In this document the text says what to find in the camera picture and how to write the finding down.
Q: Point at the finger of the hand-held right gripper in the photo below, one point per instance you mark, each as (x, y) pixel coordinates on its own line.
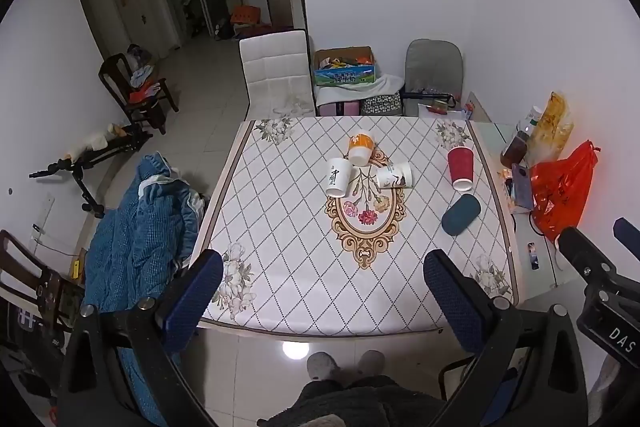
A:
(580, 249)
(629, 234)

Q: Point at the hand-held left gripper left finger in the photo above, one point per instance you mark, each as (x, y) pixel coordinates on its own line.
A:
(195, 302)

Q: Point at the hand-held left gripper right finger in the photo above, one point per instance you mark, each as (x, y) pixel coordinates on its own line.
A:
(450, 302)

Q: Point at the red paper cup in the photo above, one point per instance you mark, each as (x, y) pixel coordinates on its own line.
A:
(461, 168)

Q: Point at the white cup with picture print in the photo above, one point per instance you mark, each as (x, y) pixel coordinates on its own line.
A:
(395, 176)

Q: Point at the white cup with dark print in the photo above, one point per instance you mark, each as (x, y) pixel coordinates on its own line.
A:
(337, 178)

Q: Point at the orange paper cup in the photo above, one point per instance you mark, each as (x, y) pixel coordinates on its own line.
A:
(361, 149)

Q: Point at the small dark card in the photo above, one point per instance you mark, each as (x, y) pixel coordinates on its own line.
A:
(532, 255)

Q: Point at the glass side table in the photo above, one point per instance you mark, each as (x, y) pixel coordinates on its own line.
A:
(537, 274)

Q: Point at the red plastic bag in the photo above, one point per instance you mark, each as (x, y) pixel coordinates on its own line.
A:
(562, 194)

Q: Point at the blue jacket on chair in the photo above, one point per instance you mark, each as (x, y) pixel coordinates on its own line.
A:
(135, 247)

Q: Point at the grey smartphone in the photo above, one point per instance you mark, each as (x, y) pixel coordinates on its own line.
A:
(522, 187)

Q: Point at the dark teal glasses case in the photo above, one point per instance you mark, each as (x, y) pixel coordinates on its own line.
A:
(461, 214)

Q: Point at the grey slipper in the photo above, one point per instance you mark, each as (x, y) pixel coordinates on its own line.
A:
(371, 362)
(320, 366)

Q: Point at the floral diamond-pattern tablecloth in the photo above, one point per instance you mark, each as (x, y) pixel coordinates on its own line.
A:
(290, 232)

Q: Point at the brown glass jar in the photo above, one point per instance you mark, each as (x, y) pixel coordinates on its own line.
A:
(515, 148)

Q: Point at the yellow small tool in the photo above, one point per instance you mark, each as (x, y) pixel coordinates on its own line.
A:
(76, 268)

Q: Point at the yellow plastic bag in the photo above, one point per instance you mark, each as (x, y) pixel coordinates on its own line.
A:
(550, 127)

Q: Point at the person's dark trousers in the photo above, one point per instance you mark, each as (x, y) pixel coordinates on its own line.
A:
(360, 399)

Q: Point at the dark wooden chair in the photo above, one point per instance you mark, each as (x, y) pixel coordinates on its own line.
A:
(120, 79)
(30, 272)

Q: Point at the black tripod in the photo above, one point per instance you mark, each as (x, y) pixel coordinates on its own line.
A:
(85, 162)

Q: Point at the black-and-white patterned bag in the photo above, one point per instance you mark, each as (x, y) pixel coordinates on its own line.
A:
(381, 105)

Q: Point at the pink storage box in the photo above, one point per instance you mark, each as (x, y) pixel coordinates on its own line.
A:
(340, 109)

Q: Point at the white cloth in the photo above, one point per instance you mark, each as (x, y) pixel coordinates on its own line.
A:
(385, 86)

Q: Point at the pile of clothes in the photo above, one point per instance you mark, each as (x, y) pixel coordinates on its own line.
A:
(141, 77)

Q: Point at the grey cushioned chair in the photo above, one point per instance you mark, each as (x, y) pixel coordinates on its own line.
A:
(432, 67)

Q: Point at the white padded chair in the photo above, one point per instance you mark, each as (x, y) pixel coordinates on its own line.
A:
(275, 72)

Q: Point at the cardboard box with blue print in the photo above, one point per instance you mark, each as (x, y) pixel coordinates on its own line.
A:
(345, 69)

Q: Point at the brown wooden door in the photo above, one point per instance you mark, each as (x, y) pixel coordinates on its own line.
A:
(127, 7)

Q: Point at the white cabinet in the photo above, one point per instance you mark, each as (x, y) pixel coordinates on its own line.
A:
(297, 4)

